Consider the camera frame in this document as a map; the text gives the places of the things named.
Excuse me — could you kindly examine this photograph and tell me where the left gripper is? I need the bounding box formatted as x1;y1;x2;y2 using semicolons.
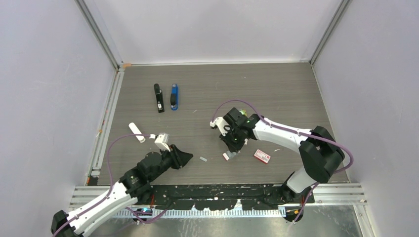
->
149;144;193;182

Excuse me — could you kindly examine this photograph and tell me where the staple tray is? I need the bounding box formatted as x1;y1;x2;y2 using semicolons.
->
222;151;238;161

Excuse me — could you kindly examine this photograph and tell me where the white stapler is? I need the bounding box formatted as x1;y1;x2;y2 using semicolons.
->
128;122;146;143

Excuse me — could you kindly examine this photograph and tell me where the blue stapler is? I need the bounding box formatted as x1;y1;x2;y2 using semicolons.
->
170;83;179;111

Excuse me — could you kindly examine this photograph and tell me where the black stapler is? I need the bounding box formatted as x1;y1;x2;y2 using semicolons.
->
154;83;165;113

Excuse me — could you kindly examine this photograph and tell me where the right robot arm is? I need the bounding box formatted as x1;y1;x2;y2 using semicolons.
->
210;108;345;204

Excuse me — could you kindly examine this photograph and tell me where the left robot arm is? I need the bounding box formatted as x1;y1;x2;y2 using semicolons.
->
51;145;193;237

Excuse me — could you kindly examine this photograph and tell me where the red staple box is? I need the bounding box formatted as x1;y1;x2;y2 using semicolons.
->
253;149;271;164

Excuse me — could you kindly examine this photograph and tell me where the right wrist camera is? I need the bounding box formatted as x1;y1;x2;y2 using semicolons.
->
209;117;231;136

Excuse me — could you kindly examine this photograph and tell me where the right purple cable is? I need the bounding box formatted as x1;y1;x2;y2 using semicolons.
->
211;99;355;223

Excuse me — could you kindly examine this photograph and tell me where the purple cable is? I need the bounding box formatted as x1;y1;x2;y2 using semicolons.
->
211;99;355;223
52;133;174;237

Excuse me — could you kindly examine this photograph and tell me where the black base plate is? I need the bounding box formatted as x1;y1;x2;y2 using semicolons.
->
138;184;314;211

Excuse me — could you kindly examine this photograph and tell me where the slotted cable duct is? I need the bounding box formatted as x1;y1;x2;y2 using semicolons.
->
114;208;287;219

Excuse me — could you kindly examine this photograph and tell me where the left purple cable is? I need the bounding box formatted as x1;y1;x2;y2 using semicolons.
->
52;133;174;237

